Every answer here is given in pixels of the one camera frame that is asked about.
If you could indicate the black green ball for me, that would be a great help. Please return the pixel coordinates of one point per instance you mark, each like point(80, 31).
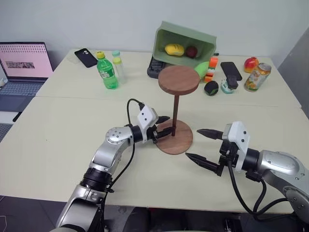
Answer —
point(211, 88)

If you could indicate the red yellow toy peach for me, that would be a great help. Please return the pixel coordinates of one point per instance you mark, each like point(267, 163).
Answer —
point(251, 65)

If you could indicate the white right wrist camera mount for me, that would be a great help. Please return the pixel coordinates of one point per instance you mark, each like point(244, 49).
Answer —
point(239, 135)

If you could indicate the grey laptop with pink screen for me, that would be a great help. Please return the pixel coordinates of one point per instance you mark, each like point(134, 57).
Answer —
point(24, 62)

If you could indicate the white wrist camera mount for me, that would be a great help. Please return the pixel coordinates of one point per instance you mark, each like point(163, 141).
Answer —
point(239, 135)
point(147, 116)

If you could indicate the green soda bottle yellow cap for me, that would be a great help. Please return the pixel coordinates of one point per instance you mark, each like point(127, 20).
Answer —
point(107, 72)

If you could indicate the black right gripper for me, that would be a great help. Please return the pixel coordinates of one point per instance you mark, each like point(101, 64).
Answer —
point(227, 152)

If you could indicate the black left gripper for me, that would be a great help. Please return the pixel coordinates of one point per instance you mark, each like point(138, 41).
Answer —
point(152, 134)

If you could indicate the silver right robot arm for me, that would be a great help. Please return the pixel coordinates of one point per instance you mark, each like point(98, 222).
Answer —
point(277, 166)

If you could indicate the thick round wooden disc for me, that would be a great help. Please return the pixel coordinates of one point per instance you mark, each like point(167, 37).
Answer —
point(178, 77)

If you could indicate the dark wooden pole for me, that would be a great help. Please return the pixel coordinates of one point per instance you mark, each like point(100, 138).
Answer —
point(176, 108)

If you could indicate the black keyboard box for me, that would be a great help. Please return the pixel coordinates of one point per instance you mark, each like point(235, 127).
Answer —
point(154, 68)

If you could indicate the plain black phone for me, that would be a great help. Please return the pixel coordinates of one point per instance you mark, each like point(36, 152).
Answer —
point(230, 70)

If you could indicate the clear small bottle green cap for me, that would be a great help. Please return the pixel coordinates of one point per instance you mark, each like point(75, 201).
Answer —
point(119, 70)

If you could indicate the black phone with camera holes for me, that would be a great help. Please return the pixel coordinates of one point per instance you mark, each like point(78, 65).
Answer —
point(85, 57)

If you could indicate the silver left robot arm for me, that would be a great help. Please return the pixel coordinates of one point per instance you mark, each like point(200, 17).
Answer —
point(106, 154)

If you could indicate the thin round wooden base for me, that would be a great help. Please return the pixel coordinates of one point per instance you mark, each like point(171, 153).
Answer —
point(179, 142)

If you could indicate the orange white green block toy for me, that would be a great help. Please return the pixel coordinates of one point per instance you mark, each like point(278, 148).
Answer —
point(211, 70)

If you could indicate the red toy apple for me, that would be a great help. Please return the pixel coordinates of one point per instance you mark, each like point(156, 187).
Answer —
point(191, 51)

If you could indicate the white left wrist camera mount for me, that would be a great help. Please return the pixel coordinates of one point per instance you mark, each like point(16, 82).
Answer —
point(147, 116)

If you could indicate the light green toy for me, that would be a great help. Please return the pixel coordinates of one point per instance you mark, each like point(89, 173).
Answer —
point(202, 68)

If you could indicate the yellow toy fruit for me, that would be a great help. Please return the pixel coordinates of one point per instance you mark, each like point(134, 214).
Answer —
point(174, 49)

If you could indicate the fruit print drink can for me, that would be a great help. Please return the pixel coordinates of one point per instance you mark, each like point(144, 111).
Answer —
point(257, 78)

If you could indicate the green plastic bin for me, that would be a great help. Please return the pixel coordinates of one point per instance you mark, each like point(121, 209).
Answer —
point(188, 36)

